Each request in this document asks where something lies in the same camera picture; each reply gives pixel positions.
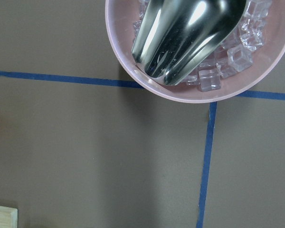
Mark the wooden cutting board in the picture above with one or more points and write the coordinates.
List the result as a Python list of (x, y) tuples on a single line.
[(8, 217)]

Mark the metal ice scoop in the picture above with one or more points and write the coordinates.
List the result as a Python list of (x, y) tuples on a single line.
[(175, 36)]

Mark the clear ice cubes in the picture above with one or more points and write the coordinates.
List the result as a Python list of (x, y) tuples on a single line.
[(234, 54)]

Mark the pink bowl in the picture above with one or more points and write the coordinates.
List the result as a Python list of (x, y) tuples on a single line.
[(119, 18)]

